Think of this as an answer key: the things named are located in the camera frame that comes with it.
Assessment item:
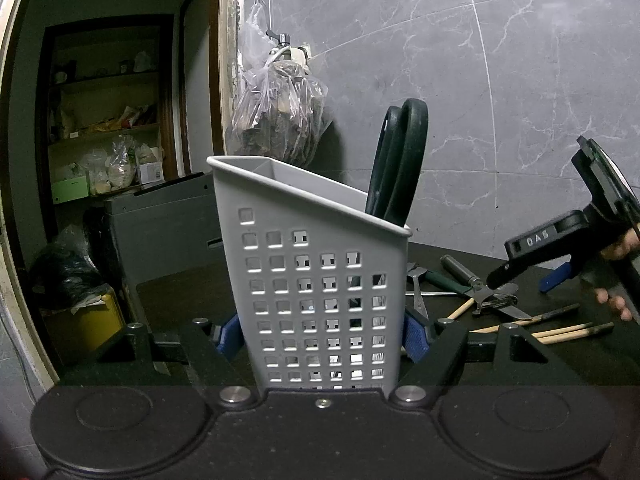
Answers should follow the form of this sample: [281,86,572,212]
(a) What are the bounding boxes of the white perforated utensil basket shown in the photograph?
[206,155,413,392]

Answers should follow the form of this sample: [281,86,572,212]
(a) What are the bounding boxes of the dark green handled utensil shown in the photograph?
[405,269,472,297]

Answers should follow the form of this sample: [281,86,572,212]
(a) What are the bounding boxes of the green box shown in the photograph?
[51,177,90,205]

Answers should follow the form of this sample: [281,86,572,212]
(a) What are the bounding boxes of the yellow box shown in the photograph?
[42,284,127,362]

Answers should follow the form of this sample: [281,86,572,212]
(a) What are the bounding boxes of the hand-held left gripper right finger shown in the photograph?
[389,309,577,406]

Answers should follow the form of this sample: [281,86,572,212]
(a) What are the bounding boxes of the small white box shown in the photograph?
[136,146,165,184]

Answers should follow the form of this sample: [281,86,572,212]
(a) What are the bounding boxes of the wooden shelf unit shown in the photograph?
[36,14,177,202]

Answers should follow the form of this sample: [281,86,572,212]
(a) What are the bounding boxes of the clear food bag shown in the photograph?
[81,134,139,197]

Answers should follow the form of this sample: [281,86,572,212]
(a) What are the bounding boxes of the grey hose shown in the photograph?
[269,44,309,67]

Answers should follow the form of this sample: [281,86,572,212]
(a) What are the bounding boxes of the hanging clear plastic bag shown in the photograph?
[229,1,334,167]

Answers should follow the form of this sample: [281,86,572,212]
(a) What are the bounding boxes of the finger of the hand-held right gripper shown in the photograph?
[486,258,522,290]
[539,255,587,292]

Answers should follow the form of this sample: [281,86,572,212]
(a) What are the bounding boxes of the grey cabinet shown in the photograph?
[102,172,227,322]

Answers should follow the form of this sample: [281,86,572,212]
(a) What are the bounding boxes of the dark green handled scissors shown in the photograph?
[364,98,430,227]

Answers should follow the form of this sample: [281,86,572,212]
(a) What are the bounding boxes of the person's right hand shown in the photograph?
[594,231,640,322]

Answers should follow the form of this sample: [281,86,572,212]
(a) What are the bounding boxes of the wooden door frame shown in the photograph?
[0,0,246,402]

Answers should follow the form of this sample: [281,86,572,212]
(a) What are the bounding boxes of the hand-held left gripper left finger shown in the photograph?
[60,311,261,406]

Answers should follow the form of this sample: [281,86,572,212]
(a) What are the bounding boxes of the black plastic bag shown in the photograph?
[27,224,109,307]

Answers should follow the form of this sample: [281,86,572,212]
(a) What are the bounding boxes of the metal peeler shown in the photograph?
[404,262,432,321]

